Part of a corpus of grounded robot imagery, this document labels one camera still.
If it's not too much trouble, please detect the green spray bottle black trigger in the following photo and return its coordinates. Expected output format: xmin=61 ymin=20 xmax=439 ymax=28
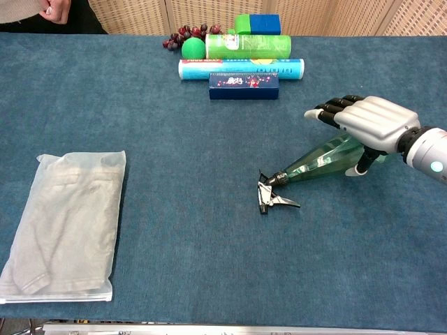
xmin=257 ymin=133 xmax=388 ymax=216

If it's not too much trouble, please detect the frosted bag with grey clothes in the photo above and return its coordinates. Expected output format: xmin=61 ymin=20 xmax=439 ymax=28
xmin=0 ymin=150 xmax=126 ymax=304

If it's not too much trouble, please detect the blue felt table cloth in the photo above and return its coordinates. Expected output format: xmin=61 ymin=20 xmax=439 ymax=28
xmin=0 ymin=31 xmax=447 ymax=332

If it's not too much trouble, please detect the person bare hand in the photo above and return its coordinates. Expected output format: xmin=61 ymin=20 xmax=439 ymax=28
xmin=39 ymin=0 xmax=73 ymax=25

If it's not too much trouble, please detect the dark red grape bunch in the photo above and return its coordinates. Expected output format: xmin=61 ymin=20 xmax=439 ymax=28
xmin=162 ymin=23 xmax=224 ymax=52

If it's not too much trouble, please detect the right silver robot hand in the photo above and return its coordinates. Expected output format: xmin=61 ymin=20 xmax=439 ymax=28
xmin=303 ymin=94 xmax=422 ymax=177

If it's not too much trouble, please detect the blue food wrap roll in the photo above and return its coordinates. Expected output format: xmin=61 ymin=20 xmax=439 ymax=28
xmin=178 ymin=58 xmax=305 ymax=82

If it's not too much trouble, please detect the dark blue printed box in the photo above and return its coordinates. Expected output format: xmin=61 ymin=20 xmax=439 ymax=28
xmin=208 ymin=72 xmax=281 ymax=101

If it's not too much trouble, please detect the green cylindrical can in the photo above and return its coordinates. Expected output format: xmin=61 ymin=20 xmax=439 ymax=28
xmin=205 ymin=33 xmax=293 ymax=60

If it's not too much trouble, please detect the woven wicker screen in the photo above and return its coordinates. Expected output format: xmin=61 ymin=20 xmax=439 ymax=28
xmin=69 ymin=0 xmax=447 ymax=36

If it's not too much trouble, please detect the green ball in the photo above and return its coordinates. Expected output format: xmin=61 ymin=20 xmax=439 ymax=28
xmin=181 ymin=37 xmax=207 ymax=59

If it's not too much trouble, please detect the aluminium rail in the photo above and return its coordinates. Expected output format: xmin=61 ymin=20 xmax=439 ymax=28
xmin=41 ymin=322 xmax=447 ymax=335

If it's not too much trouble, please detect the green and blue block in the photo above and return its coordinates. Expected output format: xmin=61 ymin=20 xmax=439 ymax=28
xmin=234 ymin=13 xmax=282 ymax=36

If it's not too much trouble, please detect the person torso cream sweater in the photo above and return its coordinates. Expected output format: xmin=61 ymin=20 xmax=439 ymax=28
xmin=0 ymin=0 xmax=108 ymax=35

